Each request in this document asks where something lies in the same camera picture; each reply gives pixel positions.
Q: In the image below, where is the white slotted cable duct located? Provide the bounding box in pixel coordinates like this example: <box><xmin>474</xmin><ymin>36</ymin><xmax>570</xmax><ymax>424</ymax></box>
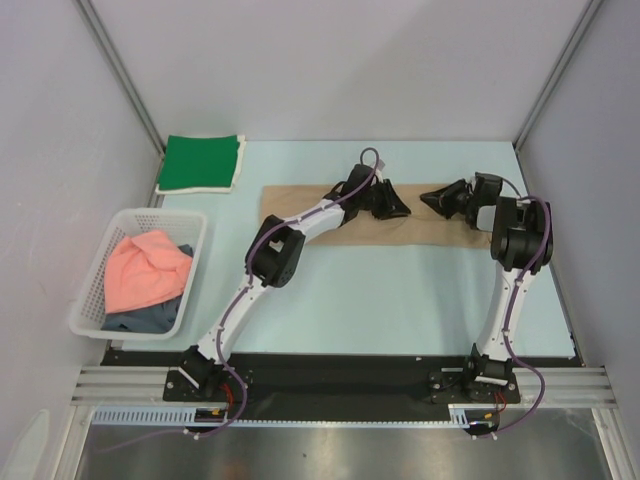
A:
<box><xmin>92</xmin><ymin>406</ymin><xmax>497</xmax><ymax>429</ymax></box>

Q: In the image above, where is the beige t shirt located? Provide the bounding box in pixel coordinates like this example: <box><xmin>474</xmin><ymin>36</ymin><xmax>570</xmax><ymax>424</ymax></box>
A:
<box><xmin>259</xmin><ymin>184</ymin><xmax>491</xmax><ymax>249</ymax></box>

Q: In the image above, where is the blue grey t shirt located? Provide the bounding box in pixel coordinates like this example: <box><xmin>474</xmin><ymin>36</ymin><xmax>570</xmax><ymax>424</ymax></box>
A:
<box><xmin>102</xmin><ymin>245</ymin><xmax>186</xmax><ymax>334</ymax></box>

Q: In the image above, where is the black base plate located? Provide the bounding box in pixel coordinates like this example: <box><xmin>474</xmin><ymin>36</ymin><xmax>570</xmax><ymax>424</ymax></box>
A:
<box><xmin>99</xmin><ymin>349</ymin><xmax>523</xmax><ymax>421</ymax></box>

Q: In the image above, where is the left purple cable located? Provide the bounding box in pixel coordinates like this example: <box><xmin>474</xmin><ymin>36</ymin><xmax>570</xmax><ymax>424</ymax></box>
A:
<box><xmin>94</xmin><ymin>146</ymin><xmax>386</xmax><ymax>453</ymax></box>

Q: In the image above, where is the white plastic basket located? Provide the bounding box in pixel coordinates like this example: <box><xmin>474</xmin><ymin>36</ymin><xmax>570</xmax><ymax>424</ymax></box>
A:
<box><xmin>68</xmin><ymin>208</ymin><xmax>208</xmax><ymax>341</ymax></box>

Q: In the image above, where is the purple cable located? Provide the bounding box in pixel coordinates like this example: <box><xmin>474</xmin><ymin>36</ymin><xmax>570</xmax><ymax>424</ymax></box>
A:
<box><xmin>469</xmin><ymin>177</ymin><xmax>553</xmax><ymax>443</ymax></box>
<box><xmin>94</xmin><ymin>146</ymin><xmax>386</xmax><ymax>453</ymax></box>

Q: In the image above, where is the folded white t shirt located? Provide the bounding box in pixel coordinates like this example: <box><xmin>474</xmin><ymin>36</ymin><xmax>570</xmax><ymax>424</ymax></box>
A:
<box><xmin>153</xmin><ymin>133</ymin><xmax>248</xmax><ymax>196</ymax></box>

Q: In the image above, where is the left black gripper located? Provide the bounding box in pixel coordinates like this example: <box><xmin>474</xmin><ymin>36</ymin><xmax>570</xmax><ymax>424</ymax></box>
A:
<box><xmin>356</xmin><ymin>179</ymin><xmax>409</xmax><ymax>220</ymax></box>

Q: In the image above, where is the aluminium rail frame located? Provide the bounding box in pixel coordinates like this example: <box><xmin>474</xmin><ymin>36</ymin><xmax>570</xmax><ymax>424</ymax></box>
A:
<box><xmin>58</xmin><ymin>359</ymin><xmax>639</xmax><ymax>479</ymax></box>

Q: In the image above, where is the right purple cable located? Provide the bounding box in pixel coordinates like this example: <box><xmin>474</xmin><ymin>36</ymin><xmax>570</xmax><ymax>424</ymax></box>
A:
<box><xmin>469</xmin><ymin>177</ymin><xmax>553</xmax><ymax>443</ymax></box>

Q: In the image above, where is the pink t shirt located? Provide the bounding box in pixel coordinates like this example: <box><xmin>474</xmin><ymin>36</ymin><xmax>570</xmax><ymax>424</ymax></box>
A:
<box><xmin>104</xmin><ymin>230</ymin><xmax>193</xmax><ymax>314</ymax></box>

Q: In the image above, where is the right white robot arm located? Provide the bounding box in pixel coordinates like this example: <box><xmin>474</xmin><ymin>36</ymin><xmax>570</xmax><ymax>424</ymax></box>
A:
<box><xmin>420</xmin><ymin>172</ymin><xmax>553</xmax><ymax>404</ymax></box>

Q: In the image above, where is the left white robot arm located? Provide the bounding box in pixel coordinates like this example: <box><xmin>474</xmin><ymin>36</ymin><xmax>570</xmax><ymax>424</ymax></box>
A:
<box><xmin>178</xmin><ymin>163</ymin><xmax>411</xmax><ymax>400</ymax></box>

